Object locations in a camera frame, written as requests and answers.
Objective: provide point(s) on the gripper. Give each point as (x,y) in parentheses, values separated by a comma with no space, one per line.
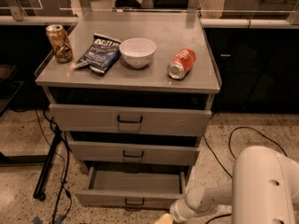
(177,209)

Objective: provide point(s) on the grey bottom drawer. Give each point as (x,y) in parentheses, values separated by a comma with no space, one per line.
(133,185)

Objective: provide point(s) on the grey drawer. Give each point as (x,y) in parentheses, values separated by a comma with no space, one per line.
(133,185)
(116,111)
(134,148)

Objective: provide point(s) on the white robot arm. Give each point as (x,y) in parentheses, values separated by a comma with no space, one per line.
(264,190)

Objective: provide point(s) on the grey middle drawer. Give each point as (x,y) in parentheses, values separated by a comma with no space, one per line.
(134,148)

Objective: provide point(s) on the grey drawer cabinet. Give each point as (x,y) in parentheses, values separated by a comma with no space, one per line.
(171,32)

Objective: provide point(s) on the grey top drawer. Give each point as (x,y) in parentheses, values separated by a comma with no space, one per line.
(116,111)

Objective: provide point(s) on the black stand leg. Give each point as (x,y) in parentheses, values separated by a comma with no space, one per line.
(39,193)

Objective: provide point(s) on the orange soda can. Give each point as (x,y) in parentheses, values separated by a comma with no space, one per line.
(181,64)

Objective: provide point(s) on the white bowl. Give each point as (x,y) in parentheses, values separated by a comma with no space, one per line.
(137,52)

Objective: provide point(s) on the blue chip bag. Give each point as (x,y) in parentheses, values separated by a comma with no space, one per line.
(101,55)

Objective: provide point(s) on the gold soda can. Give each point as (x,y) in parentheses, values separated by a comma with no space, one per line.
(60,43)

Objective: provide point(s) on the white counter rail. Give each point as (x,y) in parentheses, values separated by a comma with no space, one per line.
(209,23)

